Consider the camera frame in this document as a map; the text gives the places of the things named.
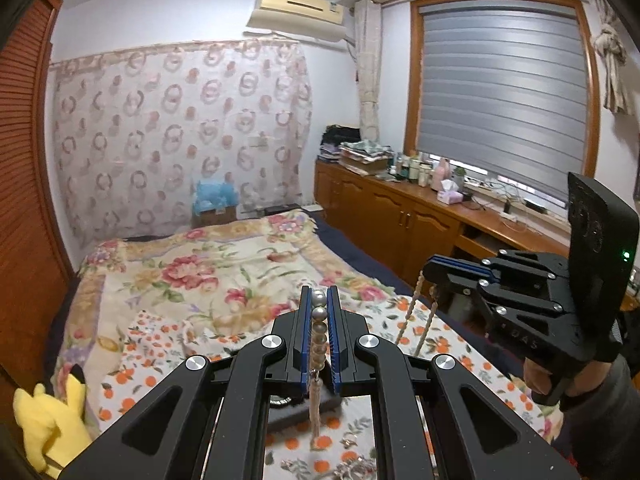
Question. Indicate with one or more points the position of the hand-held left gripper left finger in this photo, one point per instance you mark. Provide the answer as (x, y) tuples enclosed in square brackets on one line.
[(302, 345)]

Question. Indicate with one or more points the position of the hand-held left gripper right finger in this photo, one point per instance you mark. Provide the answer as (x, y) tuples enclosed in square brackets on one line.
[(334, 350)]

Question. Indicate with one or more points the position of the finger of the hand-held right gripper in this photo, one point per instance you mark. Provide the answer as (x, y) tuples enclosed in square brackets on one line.
[(452, 277), (465, 264)]

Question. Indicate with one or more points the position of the person's right forearm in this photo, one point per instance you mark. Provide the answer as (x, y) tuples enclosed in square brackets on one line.
[(607, 425)]

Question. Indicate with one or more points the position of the dark jewelry box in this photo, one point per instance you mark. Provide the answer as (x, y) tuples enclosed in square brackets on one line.
[(295, 410)]

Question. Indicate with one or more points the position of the person's right hand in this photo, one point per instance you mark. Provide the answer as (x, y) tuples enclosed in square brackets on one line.
[(536, 380)]

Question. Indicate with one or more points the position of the white power strip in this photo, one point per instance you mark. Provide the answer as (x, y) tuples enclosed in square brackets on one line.
[(510, 216)]

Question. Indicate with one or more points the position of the pink tissue box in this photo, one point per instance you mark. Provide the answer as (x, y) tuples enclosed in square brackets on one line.
[(450, 192)]

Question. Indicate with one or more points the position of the wooden sideboard cabinet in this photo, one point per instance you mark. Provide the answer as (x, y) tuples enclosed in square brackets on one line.
[(400, 225)]

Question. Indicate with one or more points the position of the floral bed quilt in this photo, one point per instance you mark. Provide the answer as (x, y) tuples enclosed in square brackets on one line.
[(350, 250)]

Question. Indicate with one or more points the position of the group of toiletry bottles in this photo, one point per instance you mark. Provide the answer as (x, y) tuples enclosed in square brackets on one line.
[(415, 165)]

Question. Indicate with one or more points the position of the floral blanket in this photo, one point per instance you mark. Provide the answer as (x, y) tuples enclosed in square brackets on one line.
[(210, 270)]

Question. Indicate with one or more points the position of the orange fruit print cloth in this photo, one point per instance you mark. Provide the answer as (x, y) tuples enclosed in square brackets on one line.
[(150, 355)]

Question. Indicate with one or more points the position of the stack of folded clothes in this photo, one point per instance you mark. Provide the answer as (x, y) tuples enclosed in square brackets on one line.
[(357, 152)]

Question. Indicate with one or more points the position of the brown cardboard box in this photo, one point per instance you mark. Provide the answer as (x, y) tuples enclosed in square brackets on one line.
[(215, 216)]

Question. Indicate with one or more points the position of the grey window blind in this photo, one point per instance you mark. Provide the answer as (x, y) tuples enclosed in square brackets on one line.
[(505, 95)]

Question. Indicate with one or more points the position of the tied white window curtain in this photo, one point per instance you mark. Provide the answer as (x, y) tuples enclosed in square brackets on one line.
[(607, 55)]

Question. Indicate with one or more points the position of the lace window curtain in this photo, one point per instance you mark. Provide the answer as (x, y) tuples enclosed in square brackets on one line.
[(367, 70)]

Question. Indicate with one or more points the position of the yellow plush toy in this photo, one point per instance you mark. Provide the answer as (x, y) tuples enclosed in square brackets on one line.
[(50, 420)]

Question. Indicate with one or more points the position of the wooden louvered wardrobe door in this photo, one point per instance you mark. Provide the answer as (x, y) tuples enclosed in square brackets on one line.
[(25, 170)]

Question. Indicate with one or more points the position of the wooden window frame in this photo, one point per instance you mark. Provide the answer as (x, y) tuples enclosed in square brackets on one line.
[(500, 2)]

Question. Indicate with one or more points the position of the wall air conditioner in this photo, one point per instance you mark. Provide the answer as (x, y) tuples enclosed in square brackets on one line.
[(300, 15)]

